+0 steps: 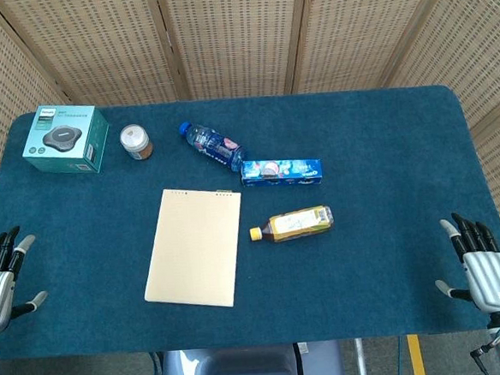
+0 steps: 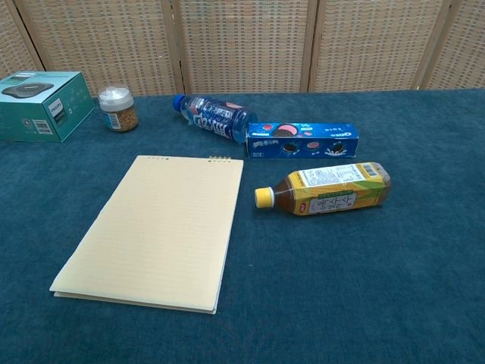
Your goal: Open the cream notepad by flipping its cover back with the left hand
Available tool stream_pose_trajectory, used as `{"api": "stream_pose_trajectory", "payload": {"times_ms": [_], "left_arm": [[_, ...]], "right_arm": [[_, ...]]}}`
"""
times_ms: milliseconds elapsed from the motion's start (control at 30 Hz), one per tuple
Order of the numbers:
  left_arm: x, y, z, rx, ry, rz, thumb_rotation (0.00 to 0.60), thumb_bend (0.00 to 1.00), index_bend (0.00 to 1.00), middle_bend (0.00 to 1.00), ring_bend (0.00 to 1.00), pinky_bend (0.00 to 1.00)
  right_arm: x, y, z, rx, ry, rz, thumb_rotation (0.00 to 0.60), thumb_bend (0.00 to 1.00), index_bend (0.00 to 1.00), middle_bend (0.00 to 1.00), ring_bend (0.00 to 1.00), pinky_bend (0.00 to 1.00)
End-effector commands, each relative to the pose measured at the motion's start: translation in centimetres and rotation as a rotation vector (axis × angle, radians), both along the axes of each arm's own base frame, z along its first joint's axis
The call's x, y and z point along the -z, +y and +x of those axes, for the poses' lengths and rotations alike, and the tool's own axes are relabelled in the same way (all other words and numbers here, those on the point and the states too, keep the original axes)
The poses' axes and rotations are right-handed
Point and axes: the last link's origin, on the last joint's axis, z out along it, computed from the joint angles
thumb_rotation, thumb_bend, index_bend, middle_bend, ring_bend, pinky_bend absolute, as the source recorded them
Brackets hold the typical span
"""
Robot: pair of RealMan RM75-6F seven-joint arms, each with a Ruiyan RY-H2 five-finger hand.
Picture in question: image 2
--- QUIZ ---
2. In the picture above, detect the blue plastic drink bottle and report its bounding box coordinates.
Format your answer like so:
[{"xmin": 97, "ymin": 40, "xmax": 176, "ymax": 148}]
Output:
[{"xmin": 172, "ymin": 94, "xmax": 258, "ymax": 144}]

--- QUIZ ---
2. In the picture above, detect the dark teal table cloth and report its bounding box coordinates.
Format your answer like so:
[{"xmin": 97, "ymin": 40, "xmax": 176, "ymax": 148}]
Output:
[{"xmin": 0, "ymin": 89, "xmax": 485, "ymax": 364}]

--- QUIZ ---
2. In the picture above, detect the small jar with clear lid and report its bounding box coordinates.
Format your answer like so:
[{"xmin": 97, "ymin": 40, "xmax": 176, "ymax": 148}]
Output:
[{"xmin": 98, "ymin": 83, "xmax": 139, "ymax": 133}]

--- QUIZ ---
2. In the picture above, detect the yellow-cap tea bottle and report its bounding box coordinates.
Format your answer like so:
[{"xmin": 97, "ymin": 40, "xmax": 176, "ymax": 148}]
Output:
[{"xmin": 254, "ymin": 162, "xmax": 393, "ymax": 218}]

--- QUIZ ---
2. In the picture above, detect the blue Oreo cookie box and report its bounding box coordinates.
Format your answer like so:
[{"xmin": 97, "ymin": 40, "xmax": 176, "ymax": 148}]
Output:
[{"xmin": 245, "ymin": 121, "xmax": 360, "ymax": 159}]

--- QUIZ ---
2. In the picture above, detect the cream spiral lined notebook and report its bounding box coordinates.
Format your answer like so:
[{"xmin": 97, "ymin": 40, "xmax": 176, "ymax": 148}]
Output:
[{"xmin": 49, "ymin": 154, "xmax": 245, "ymax": 315}]

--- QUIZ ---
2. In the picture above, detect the woven folding screen panel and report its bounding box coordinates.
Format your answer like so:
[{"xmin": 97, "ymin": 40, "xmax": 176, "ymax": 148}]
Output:
[
  {"xmin": 308, "ymin": 0, "xmax": 454, "ymax": 94},
  {"xmin": 0, "ymin": 0, "xmax": 46, "ymax": 79},
  {"xmin": 168, "ymin": 0, "xmax": 319, "ymax": 96},
  {"xmin": 411, "ymin": 0, "xmax": 485, "ymax": 92},
  {"xmin": 13, "ymin": 0, "xmax": 183, "ymax": 98}
]

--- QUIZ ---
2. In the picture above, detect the teal Philips product box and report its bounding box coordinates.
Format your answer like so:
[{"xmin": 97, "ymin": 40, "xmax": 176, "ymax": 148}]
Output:
[{"xmin": 0, "ymin": 71, "xmax": 96, "ymax": 143}]

